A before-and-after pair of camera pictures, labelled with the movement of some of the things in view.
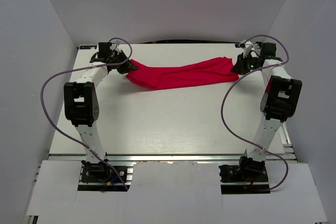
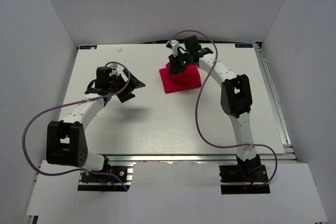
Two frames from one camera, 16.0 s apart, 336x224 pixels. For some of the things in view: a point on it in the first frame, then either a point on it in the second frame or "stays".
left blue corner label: x=87 y=46 stays
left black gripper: x=127 y=66 -> x=127 y=95
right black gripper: x=239 y=67 -> x=174 y=67
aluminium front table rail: x=167 y=158 stays
